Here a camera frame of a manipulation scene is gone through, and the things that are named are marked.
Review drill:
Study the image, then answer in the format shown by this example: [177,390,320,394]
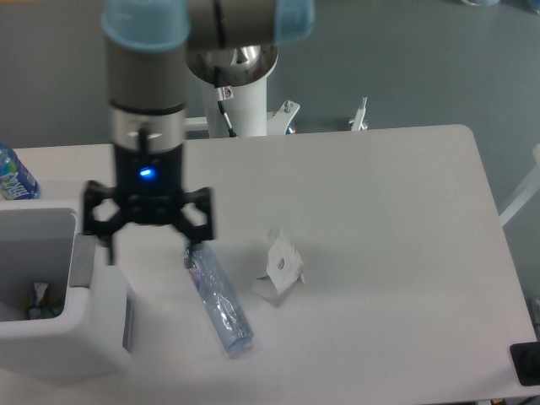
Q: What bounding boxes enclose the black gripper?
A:
[82,145,215,265]

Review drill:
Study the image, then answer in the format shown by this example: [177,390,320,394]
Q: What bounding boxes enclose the white push-lid trash can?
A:
[1,200,135,377]

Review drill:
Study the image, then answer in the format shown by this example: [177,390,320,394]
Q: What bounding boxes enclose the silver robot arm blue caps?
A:
[83,1,316,250]

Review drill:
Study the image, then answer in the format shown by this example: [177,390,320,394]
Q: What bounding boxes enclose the trash inside can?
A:
[25,282,66,321]

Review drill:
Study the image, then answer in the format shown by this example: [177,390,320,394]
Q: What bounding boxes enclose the clear empty plastic bottle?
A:
[183,240,254,357]

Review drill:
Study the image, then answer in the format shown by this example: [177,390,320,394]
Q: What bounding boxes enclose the crumpled white paper carton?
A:
[251,228,305,305]

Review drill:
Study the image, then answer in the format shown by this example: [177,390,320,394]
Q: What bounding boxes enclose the blue labelled water bottle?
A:
[1,143,41,201]

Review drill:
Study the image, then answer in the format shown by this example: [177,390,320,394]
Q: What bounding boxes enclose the black device at table edge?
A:
[510,342,539,386]

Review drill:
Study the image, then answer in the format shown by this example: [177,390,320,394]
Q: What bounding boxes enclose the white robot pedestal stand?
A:
[183,46,370,139]

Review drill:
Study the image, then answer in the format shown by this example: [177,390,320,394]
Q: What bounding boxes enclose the black cable on pedestal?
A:
[213,65,240,138]

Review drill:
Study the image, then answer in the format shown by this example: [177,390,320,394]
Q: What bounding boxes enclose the white frame at right edge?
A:
[499,144,539,226]

